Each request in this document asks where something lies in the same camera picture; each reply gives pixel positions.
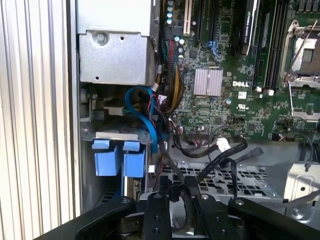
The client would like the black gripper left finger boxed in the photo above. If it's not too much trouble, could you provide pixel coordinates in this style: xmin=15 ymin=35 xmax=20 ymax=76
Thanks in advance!
xmin=32 ymin=176 xmax=173 ymax=240

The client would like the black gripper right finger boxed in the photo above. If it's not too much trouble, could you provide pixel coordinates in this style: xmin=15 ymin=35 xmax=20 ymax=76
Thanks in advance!
xmin=184 ymin=176 xmax=320 ymax=240

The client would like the black disk wire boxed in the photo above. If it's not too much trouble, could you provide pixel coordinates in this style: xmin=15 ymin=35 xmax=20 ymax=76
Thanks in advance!
xmin=152 ymin=107 xmax=181 ymax=204

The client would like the hard disk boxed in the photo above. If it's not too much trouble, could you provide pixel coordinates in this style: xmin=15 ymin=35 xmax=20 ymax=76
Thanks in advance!
xmin=91 ymin=138 xmax=153 ymax=201

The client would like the grey disk bay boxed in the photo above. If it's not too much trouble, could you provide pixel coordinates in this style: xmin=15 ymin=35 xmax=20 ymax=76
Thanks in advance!
xmin=79 ymin=129 xmax=157 ymax=203

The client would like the black RAM slot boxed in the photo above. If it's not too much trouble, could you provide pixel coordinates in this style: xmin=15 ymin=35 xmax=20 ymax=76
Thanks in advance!
xmin=269 ymin=0 xmax=290 ymax=92
xmin=262 ymin=0 xmax=282 ymax=92

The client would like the black expansion slot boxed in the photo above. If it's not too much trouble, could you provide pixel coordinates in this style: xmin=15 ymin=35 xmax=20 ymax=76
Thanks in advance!
xmin=195 ymin=0 xmax=216 ymax=43

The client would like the white expansion slot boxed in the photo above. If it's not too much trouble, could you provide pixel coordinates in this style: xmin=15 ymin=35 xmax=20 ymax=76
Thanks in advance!
xmin=183 ymin=0 xmax=193 ymax=35

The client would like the perforated metal drive cage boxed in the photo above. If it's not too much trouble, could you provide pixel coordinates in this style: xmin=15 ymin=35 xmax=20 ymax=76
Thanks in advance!
xmin=159 ymin=159 xmax=283 ymax=203

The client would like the small white connector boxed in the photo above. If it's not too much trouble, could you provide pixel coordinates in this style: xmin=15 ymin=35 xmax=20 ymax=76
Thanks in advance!
xmin=216 ymin=138 xmax=230 ymax=152

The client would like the black open PC case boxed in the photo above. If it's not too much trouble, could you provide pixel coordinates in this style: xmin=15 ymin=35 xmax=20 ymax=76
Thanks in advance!
xmin=66 ymin=0 xmax=320 ymax=240

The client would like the green motherboard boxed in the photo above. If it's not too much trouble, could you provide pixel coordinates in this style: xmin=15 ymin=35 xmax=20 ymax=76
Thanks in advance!
xmin=159 ymin=0 xmax=320 ymax=143

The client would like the silver ribbed heat sink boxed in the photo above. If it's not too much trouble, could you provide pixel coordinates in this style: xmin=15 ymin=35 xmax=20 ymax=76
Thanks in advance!
xmin=193 ymin=67 xmax=224 ymax=97

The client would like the metal socket cover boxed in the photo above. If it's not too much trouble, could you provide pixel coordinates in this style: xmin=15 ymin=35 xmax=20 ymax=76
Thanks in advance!
xmin=288 ymin=76 xmax=320 ymax=123

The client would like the silver power supply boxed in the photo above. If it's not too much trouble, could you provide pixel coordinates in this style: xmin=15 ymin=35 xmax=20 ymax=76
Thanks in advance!
xmin=76 ymin=0 xmax=161 ymax=86

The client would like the CPU socket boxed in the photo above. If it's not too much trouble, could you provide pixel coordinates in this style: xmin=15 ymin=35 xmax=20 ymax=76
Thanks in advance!
xmin=282 ymin=19 xmax=320 ymax=83

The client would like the black graphics card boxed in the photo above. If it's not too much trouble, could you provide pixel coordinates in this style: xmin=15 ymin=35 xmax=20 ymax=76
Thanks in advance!
xmin=231 ymin=0 xmax=261 ymax=60

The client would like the thin metal locking lever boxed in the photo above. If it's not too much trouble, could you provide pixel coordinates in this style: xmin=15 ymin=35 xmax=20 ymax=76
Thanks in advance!
xmin=286 ymin=21 xmax=320 ymax=76

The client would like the black flat ribbon wire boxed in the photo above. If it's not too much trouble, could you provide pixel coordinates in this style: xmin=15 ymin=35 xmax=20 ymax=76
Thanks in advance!
xmin=174 ymin=134 xmax=250 ymax=183

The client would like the black angled plug wire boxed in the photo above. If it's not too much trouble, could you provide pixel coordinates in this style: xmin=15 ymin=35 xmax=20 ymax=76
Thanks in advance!
xmin=234 ymin=146 xmax=265 ymax=168

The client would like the blue flat wire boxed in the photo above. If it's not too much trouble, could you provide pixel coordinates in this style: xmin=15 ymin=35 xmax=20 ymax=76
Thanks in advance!
xmin=124 ymin=87 xmax=159 ymax=154

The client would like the grey metal bracket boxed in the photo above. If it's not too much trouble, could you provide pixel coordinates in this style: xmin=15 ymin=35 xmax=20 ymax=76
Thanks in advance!
xmin=283 ymin=162 xmax=320 ymax=223

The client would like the multicoloured power wire bundle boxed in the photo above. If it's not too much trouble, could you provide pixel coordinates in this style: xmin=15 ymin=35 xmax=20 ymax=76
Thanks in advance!
xmin=161 ymin=38 xmax=186 ymax=115

